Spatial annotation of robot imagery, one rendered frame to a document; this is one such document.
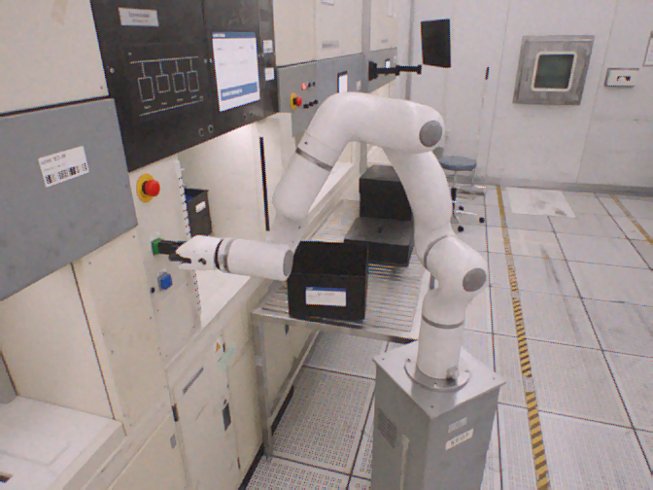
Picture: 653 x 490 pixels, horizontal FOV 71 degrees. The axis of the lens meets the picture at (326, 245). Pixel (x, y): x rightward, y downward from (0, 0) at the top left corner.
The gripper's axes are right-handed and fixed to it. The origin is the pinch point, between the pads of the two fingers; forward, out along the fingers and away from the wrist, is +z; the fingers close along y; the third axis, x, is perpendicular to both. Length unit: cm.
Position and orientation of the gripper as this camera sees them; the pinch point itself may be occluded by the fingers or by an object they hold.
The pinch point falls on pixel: (167, 247)
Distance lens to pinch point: 118.0
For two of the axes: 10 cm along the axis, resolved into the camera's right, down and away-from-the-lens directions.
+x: -0.1, -9.1, -4.2
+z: -9.6, -1.1, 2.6
